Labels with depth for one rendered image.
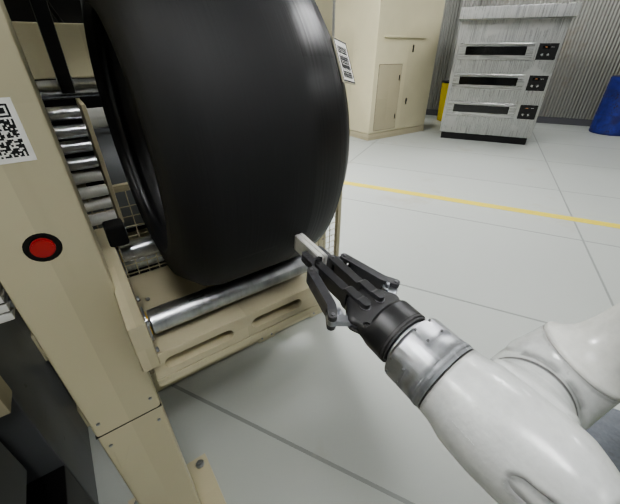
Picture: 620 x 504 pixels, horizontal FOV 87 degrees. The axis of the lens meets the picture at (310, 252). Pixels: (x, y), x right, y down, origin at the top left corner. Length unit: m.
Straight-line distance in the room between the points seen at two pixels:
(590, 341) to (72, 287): 0.71
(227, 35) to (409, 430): 1.44
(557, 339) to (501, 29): 5.86
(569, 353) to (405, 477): 1.07
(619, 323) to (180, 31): 0.56
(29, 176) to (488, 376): 0.60
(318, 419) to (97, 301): 1.08
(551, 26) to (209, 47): 5.97
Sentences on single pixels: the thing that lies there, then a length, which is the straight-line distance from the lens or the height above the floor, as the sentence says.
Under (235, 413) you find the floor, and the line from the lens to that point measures 1.57.
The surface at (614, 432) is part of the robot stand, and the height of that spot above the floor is 0.65.
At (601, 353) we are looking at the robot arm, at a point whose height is 1.03.
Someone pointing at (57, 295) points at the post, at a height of 0.98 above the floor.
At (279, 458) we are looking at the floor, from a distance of 1.46.
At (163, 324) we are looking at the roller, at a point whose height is 0.90.
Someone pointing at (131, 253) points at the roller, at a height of 0.90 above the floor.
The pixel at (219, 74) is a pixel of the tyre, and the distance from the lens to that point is 0.42.
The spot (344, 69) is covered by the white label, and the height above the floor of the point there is 1.28.
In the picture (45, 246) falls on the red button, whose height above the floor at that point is 1.06.
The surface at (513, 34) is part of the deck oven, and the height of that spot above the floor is 1.47.
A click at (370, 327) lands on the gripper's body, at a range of 0.41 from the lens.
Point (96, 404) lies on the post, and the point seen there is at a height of 0.71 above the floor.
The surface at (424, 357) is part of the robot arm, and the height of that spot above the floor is 1.04.
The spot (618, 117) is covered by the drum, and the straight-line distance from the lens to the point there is 8.00.
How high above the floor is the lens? 1.31
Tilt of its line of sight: 32 degrees down
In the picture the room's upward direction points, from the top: straight up
